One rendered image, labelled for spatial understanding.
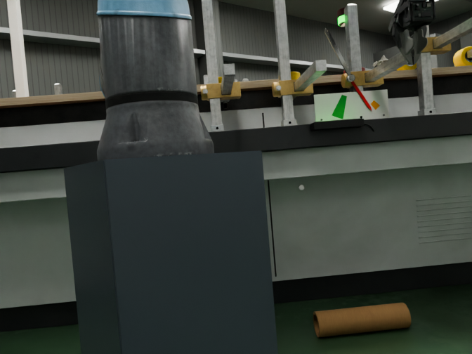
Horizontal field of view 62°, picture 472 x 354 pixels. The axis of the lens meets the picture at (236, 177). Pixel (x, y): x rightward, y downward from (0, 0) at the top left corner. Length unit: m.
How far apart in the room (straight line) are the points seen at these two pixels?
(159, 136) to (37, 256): 1.22
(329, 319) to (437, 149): 0.71
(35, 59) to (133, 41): 5.19
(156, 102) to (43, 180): 0.92
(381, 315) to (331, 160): 0.54
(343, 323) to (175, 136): 0.96
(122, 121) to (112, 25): 0.15
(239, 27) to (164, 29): 6.64
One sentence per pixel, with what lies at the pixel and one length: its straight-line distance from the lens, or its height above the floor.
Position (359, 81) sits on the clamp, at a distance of 1.46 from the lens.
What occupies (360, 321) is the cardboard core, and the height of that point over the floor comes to 0.05.
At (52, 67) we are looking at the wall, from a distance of 5.80.
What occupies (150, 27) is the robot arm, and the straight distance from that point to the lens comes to 0.63.
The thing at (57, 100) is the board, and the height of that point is 0.88.
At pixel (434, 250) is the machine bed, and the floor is 0.16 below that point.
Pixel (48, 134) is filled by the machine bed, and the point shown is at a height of 0.76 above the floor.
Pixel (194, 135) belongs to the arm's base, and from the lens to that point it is 0.60.
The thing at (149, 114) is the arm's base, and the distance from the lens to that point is 0.60.
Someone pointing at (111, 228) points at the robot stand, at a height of 0.51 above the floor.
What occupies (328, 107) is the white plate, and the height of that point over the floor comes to 0.75.
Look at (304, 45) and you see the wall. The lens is 8.19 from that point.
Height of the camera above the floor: 0.58
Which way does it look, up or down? 2 degrees down
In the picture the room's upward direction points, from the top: 5 degrees counter-clockwise
